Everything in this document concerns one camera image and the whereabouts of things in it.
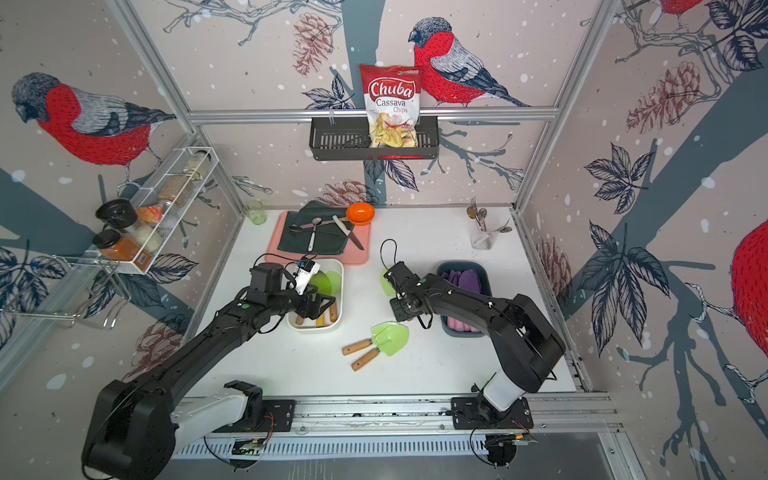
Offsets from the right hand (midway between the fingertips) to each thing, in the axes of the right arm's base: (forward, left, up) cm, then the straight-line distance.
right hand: (402, 307), depth 89 cm
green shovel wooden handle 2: (-4, +4, +20) cm, 21 cm away
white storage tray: (-5, +30, -2) cm, 31 cm away
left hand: (+1, +21, +10) cm, 23 cm away
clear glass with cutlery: (+27, -28, +1) cm, 39 cm away
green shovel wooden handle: (+5, +21, -1) cm, 22 cm away
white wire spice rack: (+14, +62, +33) cm, 72 cm away
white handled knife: (+31, +21, -2) cm, 38 cm away
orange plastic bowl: (+39, +17, +1) cm, 42 cm away
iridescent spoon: (+33, +42, -2) cm, 53 cm away
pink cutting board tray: (+22, +19, -4) cm, 30 cm away
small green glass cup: (+38, +58, +2) cm, 69 cm away
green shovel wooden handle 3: (-5, +3, -3) cm, 7 cm away
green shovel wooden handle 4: (-10, +4, -4) cm, 12 cm away
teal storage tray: (+12, -26, +1) cm, 29 cm away
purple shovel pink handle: (+10, -21, +1) cm, 23 cm away
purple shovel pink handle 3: (-6, -17, +1) cm, 18 cm away
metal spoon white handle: (+37, +35, -2) cm, 51 cm away
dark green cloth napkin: (+29, +28, -3) cm, 41 cm away
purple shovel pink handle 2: (+9, -17, +4) cm, 19 cm away
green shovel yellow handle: (+7, +26, -2) cm, 27 cm away
